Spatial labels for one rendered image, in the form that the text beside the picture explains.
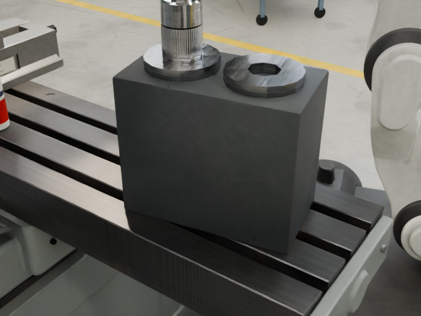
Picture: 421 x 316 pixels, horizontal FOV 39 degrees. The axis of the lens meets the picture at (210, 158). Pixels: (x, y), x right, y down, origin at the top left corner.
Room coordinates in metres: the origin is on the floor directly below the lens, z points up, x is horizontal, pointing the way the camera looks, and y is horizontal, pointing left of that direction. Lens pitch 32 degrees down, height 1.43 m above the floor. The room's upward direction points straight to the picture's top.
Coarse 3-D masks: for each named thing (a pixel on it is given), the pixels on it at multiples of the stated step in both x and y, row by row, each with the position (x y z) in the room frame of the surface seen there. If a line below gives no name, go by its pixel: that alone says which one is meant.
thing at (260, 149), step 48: (144, 96) 0.59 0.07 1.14; (192, 96) 0.57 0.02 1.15; (240, 96) 0.56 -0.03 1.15; (288, 96) 0.56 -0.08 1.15; (144, 144) 0.59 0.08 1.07; (192, 144) 0.57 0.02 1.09; (240, 144) 0.55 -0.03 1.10; (288, 144) 0.53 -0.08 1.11; (144, 192) 0.60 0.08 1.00; (192, 192) 0.57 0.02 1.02; (240, 192) 0.55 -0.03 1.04; (288, 192) 0.53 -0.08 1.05; (240, 240) 0.55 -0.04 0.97; (288, 240) 0.52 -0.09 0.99
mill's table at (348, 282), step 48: (48, 96) 0.94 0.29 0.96; (0, 144) 0.81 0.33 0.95; (48, 144) 0.77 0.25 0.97; (96, 144) 0.77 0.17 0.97; (0, 192) 0.71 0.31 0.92; (48, 192) 0.65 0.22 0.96; (96, 192) 0.65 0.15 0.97; (336, 192) 0.65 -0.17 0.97; (96, 240) 0.60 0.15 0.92; (144, 240) 0.55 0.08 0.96; (192, 240) 0.55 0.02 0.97; (336, 240) 0.55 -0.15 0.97; (384, 240) 0.58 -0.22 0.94; (192, 288) 0.51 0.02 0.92; (240, 288) 0.48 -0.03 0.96; (288, 288) 0.47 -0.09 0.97; (336, 288) 0.48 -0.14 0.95
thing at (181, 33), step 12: (168, 12) 0.62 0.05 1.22; (192, 12) 0.62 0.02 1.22; (168, 24) 0.62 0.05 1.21; (180, 24) 0.62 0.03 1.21; (192, 24) 0.62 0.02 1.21; (168, 36) 0.62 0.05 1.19; (180, 36) 0.62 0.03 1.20; (192, 36) 0.62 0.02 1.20; (168, 48) 0.62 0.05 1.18; (180, 48) 0.62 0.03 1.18; (192, 48) 0.62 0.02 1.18; (168, 60) 0.62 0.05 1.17; (180, 60) 0.62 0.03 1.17; (192, 60) 0.62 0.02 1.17
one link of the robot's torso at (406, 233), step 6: (420, 216) 0.91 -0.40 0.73; (408, 222) 0.91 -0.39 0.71; (414, 222) 0.90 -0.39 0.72; (420, 222) 0.90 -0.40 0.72; (408, 228) 0.90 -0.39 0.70; (414, 228) 0.90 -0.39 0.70; (420, 228) 0.89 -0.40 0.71; (402, 234) 0.91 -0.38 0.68; (408, 234) 0.90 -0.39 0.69; (414, 234) 0.89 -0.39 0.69; (420, 234) 0.89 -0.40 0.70; (402, 240) 0.90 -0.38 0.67; (408, 240) 0.90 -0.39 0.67; (414, 240) 0.89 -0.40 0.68; (420, 240) 0.89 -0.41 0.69; (408, 246) 0.90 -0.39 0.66; (414, 246) 0.89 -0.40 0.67; (420, 246) 0.89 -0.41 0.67; (408, 252) 0.90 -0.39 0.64; (414, 252) 0.89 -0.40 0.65; (420, 252) 0.88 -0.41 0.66; (420, 258) 0.89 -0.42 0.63
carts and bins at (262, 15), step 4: (260, 0) 4.03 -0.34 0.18; (264, 0) 4.01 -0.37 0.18; (320, 0) 4.17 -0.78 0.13; (260, 4) 4.02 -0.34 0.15; (264, 4) 4.01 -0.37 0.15; (320, 4) 4.17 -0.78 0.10; (260, 8) 4.02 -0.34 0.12; (264, 8) 4.02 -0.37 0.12; (316, 8) 4.18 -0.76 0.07; (320, 8) 4.17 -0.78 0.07; (324, 8) 4.18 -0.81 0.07; (260, 12) 4.02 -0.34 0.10; (264, 12) 4.02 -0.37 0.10; (316, 12) 4.16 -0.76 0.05; (320, 12) 4.17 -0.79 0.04; (324, 12) 4.18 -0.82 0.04; (260, 16) 4.01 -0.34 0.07; (264, 16) 4.02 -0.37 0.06; (316, 16) 4.16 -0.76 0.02; (320, 16) 4.18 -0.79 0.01; (256, 20) 4.01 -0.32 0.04; (260, 20) 4.01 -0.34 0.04; (264, 20) 4.02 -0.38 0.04; (260, 24) 4.01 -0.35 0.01
